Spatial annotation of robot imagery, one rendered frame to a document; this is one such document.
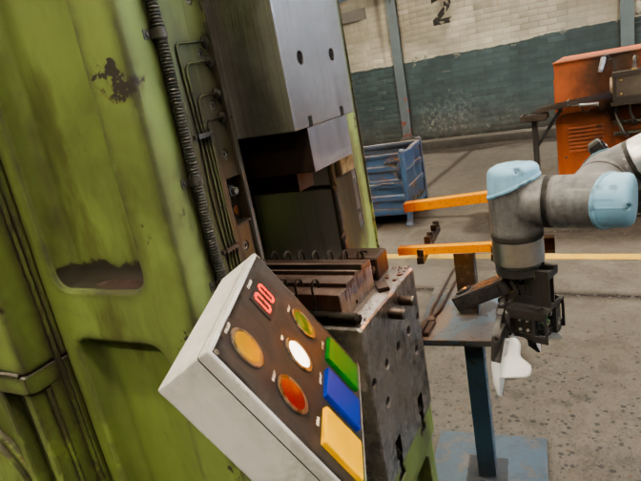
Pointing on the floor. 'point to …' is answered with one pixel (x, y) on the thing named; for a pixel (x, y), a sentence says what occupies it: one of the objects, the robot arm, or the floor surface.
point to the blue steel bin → (396, 177)
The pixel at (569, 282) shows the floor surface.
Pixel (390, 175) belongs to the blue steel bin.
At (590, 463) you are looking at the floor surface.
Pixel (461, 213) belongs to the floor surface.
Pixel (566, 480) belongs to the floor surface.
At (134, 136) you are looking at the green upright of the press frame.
